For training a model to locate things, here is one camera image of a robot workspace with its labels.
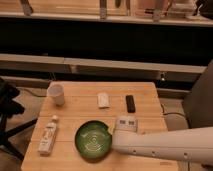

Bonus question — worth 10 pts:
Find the white paper cup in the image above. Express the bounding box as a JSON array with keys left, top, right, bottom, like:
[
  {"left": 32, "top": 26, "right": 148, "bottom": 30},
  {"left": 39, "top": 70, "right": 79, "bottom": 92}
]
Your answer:
[{"left": 47, "top": 84, "right": 65, "bottom": 106}]

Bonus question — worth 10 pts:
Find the black rectangular block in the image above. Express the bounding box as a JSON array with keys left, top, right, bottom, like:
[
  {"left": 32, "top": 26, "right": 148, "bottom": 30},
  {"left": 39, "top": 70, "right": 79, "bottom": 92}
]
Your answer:
[{"left": 126, "top": 95, "right": 136, "bottom": 113}]

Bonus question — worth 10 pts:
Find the white rectangular sponge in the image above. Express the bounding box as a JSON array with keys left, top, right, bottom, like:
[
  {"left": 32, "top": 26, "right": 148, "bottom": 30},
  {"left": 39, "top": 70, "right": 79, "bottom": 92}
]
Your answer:
[{"left": 97, "top": 93, "right": 110, "bottom": 108}]

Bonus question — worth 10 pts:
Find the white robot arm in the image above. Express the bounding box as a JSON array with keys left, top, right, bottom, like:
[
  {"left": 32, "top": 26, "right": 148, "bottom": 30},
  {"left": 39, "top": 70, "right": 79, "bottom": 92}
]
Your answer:
[{"left": 112, "top": 115, "right": 213, "bottom": 165}]

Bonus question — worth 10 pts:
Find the white squeeze bottle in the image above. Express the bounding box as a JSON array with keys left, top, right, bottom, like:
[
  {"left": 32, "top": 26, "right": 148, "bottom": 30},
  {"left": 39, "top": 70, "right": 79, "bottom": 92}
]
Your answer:
[{"left": 38, "top": 115, "right": 58, "bottom": 155}]

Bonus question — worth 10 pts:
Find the black floor cable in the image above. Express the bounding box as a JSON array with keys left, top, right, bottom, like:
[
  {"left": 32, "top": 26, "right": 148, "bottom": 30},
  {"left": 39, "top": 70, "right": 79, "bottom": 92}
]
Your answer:
[{"left": 160, "top": 103, "right": 188, "bottom": 118}]

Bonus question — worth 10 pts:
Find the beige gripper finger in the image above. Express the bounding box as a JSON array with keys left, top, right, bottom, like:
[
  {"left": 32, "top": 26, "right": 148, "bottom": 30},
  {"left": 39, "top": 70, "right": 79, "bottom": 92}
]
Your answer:
[{"left": 108, "top": 127, "right": 114, "bottom": 135}]

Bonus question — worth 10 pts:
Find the green ceramic bowl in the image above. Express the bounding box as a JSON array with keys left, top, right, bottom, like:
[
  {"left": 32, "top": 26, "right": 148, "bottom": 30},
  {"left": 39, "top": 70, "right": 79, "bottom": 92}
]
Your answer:
[{"left": 75, "top": 120, "right": 112, "bottom": 160}]

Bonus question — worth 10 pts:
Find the black chair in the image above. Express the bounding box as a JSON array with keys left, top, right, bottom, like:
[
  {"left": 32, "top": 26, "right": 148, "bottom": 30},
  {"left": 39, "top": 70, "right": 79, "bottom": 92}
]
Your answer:
[{"left": 0, "top": 77, "right": 37, "bottom": 160}]

